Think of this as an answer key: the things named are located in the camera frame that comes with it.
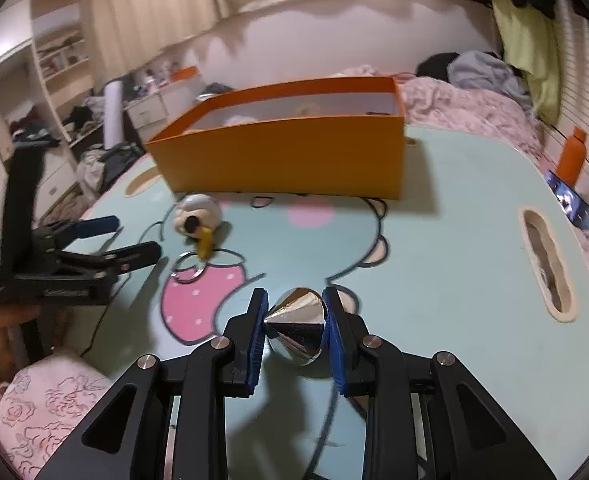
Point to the pile of mixed clothes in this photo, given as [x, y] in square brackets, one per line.
[109, 165]

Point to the orange cardboard box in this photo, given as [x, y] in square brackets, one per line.
[284, 155]

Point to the white rolled tube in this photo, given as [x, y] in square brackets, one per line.
[114, 115]

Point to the silver metal cone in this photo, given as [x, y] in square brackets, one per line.
[299, 320]

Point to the white drawer cabinet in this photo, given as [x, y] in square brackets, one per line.
[147, 110]

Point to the light green cloth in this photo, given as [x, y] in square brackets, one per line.
[524, 45]

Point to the small orange box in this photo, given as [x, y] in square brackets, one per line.
[187, 74]

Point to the cream curtain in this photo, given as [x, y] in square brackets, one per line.
[174, 0]

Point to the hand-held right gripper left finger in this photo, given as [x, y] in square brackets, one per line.
[257, 340]

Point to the black clothes heap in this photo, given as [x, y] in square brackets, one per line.
[434, 65]

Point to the grey clothes heap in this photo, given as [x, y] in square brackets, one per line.
[484, 75]

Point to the clutter of small items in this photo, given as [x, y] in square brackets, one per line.
[149, 80]

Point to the orange bottle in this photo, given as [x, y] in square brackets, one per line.
[571, 160]

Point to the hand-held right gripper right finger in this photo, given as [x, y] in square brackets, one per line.
[335, 345]

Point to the smartphone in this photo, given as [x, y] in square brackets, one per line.
[569, 200]

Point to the white bookshelf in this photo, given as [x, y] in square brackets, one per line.
[59, 55]

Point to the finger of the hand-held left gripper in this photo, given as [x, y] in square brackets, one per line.
[134, 255]
[99, 225]

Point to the pink floral blanket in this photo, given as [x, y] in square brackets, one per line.
[49, 400]

